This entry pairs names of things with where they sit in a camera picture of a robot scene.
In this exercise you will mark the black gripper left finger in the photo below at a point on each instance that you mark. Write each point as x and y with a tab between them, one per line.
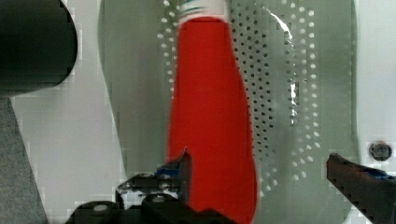
151	198

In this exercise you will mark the red ketchup bottle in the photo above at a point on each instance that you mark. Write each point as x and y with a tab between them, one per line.
209	117

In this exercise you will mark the green oval strainer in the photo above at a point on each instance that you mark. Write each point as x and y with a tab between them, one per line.
296	60

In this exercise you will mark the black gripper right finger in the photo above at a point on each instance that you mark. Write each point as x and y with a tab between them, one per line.
371	191

